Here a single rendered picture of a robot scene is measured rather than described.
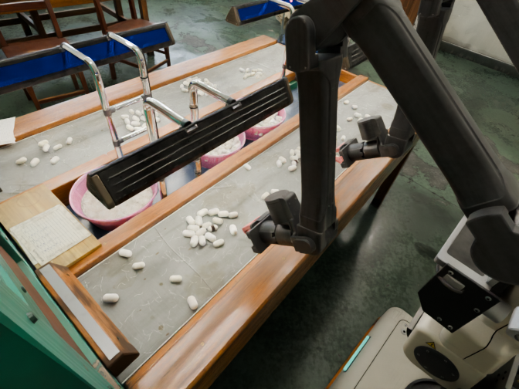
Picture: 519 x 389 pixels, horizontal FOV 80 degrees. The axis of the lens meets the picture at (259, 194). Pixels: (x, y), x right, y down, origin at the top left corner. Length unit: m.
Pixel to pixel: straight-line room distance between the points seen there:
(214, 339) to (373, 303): 1.19
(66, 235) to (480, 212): 0.94
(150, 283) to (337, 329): 1.07
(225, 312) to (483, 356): 0.57
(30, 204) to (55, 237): 0.17
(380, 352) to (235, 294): 0.76
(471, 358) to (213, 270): 0.64
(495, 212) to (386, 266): 1.58
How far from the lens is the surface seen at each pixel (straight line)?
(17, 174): 1.34
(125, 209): 1.09
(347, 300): 1.80
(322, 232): 0.61
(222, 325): 0.81
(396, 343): 1.48
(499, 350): 0.86
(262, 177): 1.16
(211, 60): 1.92
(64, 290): 0.82
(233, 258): 0.92
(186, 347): 0.80
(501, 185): 0.46
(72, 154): 1.34
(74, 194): 1.15
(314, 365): 1.63
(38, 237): 1.05
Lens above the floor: 1.53
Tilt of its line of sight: 46 degrees down
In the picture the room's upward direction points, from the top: 8 degrees clockwise
